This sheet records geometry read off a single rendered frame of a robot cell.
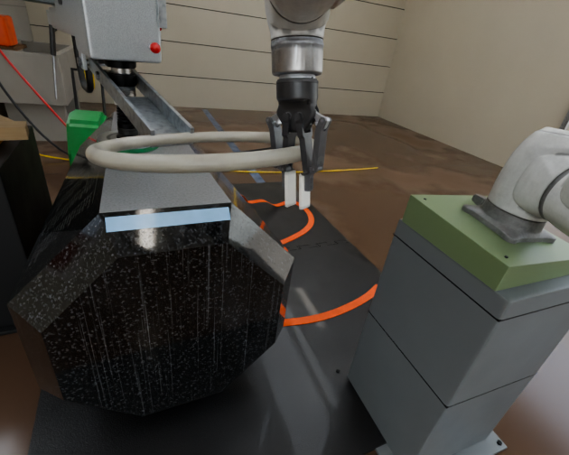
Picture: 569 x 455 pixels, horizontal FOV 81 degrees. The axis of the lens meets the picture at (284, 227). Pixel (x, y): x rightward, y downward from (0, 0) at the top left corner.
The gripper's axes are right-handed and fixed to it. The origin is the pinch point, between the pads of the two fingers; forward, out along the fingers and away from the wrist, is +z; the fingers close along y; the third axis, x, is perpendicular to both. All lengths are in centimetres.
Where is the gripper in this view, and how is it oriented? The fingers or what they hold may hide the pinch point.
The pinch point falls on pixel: (297, 190)
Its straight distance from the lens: 66.2
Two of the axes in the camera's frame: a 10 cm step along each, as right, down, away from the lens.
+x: -5.9, 2.8, -7.6
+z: 0.2, 9.4, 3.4
